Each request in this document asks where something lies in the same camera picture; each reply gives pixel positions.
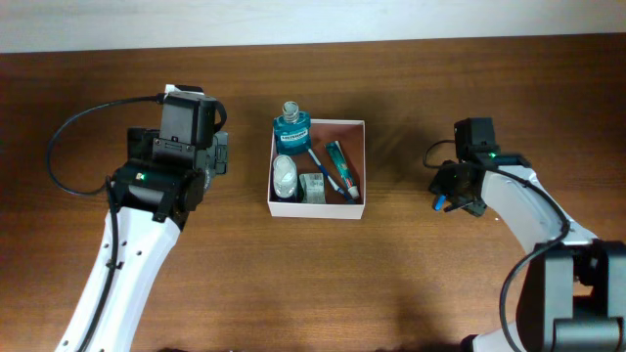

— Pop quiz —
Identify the white square cardboard box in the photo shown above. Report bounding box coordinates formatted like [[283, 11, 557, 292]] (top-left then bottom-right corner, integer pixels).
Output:
[[266, 119, 367, 220]]

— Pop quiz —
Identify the green white soap packet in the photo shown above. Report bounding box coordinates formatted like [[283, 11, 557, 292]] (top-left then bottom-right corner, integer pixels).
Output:
[[299, 173, 326, 204]]

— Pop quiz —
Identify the teal mouthwash bottle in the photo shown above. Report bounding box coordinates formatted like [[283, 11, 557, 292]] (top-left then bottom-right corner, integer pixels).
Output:
[[273, 101, 312, 155]]

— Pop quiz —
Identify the green toothpaste tube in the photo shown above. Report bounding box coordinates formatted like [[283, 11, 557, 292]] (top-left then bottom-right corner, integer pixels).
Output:
[[325, 141, 360, 199]]

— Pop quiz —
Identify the blue disposable razor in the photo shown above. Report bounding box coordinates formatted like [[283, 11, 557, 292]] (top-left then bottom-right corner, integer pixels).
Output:
[[433, 195, 446, 211]]

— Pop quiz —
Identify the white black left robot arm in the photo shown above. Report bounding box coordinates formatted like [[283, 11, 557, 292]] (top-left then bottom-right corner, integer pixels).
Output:
[[57, 84, 228, 351]]

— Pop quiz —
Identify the blue white toothbrush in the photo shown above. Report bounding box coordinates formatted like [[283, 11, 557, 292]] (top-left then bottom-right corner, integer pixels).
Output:
[[307, 148, 355, 204]]

